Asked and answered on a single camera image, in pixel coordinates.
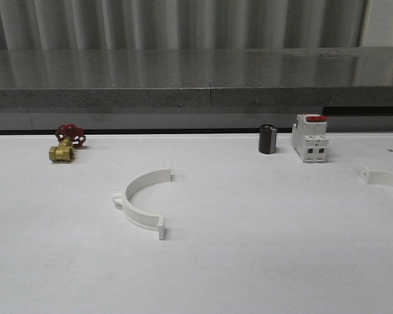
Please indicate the grey pleated curtain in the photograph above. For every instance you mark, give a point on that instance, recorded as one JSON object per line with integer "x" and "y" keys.
{"x": 194, "y": 24}

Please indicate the white half pipe clamp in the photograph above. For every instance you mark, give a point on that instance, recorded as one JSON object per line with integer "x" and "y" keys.
{"x": 383, "y": 178}
{"x": 143, "y": 219}

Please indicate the dark brown cylindrical capacitor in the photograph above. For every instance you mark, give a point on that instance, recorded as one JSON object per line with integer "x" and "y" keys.
{"x": 267, "y": 139}

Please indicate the brass valve red handwheel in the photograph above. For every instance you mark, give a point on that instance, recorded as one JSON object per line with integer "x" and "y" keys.
{"x": 69, "y": 137}

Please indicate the grey stone counter shelf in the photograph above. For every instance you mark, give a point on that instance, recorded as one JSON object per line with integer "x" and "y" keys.
{"x": 191, "y": 90}

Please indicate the white circuit breaker red switch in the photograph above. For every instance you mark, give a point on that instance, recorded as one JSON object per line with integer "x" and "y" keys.
{"x": 309, "y": 137}

